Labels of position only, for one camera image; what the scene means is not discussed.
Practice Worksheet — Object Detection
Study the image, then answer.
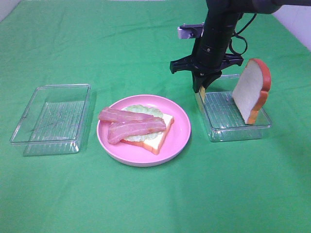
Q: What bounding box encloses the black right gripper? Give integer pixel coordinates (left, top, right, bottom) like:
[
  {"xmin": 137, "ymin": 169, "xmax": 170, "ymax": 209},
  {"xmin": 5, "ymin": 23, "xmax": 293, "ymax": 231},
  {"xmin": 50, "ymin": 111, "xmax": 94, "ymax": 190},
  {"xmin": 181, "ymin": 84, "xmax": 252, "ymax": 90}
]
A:
[{"xmin": 170, "ymin": 47, "xmax": 243, "ymax": 93}]

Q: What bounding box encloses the yellow cheese slice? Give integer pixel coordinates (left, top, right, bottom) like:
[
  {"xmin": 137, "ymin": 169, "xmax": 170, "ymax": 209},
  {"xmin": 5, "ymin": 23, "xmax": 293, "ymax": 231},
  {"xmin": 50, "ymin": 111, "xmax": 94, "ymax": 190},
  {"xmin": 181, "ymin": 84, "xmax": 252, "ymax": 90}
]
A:
[{"xmin": 196, "ymin": 86, "xmax": 206, "ymax": 111}]

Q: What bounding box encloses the green lettuce leaf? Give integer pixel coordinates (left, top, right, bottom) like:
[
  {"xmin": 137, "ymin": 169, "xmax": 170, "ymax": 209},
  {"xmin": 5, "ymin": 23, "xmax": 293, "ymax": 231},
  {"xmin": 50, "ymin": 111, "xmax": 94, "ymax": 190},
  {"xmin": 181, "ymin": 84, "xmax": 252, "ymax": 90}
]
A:
[{"xmin": 123, "ymin": 104, "xmax": 164, "ymax": 142}]

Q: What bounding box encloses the bread slice with brown crust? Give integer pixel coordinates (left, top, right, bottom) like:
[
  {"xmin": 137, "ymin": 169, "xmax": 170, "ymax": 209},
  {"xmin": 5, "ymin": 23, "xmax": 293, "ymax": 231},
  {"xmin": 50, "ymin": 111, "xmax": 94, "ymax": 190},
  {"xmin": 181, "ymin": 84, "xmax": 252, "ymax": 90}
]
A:
[{"xmin": 121, "ymin": 114, "xmax": 174, "ymax": 155}]

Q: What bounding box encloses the bacon strip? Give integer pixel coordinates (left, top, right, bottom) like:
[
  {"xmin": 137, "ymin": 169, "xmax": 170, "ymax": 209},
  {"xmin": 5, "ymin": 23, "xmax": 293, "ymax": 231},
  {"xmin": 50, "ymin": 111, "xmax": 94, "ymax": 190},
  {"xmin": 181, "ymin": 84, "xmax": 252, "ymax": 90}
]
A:
[
  {"xmin": 98, "ymin": 107, "xmax": 154, "ymax": 122},
  {"xmin": 107, "ymin": 117, "xmax": 166, "ymax": 144}
]

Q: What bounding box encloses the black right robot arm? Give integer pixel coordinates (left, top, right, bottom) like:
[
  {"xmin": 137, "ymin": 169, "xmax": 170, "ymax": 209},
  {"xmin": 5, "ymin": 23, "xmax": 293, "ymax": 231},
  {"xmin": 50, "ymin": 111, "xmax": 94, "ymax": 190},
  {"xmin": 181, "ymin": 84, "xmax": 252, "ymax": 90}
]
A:
[{"xmin": 170, "ymin": 0, "xmax": 296, "ymax": 93}]

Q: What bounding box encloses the clear plastic tray right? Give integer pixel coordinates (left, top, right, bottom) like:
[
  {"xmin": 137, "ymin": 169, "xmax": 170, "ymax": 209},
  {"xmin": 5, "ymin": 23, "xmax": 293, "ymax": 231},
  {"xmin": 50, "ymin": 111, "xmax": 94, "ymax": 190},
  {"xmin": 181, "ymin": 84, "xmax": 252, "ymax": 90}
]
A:
[{"xmin": 200, "ymin": 74, "xmax": 272, "ymax": 142}]

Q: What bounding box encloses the clear plastic tray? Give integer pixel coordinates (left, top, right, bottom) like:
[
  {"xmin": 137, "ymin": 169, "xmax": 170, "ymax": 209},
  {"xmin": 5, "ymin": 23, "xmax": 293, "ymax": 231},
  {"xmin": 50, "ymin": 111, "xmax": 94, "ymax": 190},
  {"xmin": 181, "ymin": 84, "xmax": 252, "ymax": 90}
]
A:
[
  {"xmin": 200, "ymin": 74, "xmax": 272, "ymax": 142},
  {"xmin": 10, "ymin": 84, "xmax": 91, "ymax": 156}
]

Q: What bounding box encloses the green tablecloth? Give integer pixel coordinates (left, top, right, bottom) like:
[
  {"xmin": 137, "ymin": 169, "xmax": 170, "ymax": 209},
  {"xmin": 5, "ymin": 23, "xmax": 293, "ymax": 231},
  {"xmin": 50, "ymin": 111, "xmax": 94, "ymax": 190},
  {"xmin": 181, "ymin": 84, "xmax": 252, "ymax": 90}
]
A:
[{"xmin": 0, "ymin": 0, "xmax": 311, "ymax": 233}]

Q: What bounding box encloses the clear plastic tray left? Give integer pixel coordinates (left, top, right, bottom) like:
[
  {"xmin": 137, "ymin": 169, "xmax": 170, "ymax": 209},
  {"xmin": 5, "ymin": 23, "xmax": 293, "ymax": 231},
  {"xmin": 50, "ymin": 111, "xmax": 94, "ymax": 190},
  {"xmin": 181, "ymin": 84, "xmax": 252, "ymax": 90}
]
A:
[{"xmin": 10, "ymin": 84, "xmax": 91, "ymax": 156}]

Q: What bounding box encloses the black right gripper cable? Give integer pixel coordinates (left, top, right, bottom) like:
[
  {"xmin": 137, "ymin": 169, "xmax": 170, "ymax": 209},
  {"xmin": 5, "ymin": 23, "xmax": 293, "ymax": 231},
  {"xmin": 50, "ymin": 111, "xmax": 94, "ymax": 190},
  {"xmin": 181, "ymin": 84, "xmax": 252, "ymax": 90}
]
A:
[{"xmin": 228, "ymin": 13, "xmax": 258, "ymax": 55}]

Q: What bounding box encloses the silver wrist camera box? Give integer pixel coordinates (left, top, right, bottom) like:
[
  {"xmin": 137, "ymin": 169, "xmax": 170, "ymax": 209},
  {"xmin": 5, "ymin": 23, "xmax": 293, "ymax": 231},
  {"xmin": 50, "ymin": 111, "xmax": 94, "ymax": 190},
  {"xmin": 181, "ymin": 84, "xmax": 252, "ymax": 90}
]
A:
[{"xmin": 177, "ymin": 23, "xmax": 204, "ymax": 39}]

